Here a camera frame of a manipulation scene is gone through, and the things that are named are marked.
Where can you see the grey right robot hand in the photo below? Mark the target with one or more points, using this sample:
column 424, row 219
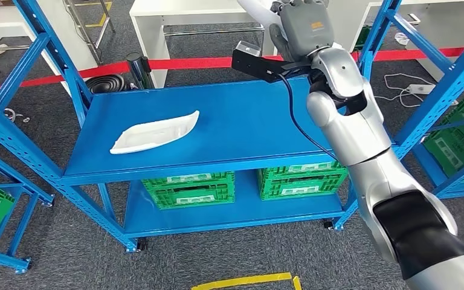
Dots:
column 304, row 28

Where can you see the white curved plastic part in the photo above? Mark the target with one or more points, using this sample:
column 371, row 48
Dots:
column 156, row 132
column 256, row 10

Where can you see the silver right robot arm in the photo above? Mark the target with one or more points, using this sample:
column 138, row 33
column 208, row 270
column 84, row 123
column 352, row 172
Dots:
column 356, row 132

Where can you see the white table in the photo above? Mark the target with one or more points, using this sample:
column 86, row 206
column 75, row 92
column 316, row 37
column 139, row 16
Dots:
column 0, row 24
column 176, row 8
column 346, row 20

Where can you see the red barrier tape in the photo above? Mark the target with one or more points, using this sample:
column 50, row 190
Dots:
column 196, row 63

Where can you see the white power strip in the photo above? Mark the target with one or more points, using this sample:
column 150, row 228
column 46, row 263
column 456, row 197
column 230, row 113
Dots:
column 422, row 89

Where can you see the black ribbed round base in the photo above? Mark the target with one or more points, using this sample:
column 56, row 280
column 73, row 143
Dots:
column 106, row 84

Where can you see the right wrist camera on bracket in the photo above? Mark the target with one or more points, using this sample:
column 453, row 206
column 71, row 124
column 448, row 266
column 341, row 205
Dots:
column 252, row 66

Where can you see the black stanchion post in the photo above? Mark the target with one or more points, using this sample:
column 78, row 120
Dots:
column 138, row 70

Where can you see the steel leg frame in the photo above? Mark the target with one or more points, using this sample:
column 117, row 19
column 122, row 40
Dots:
column 87, row 38

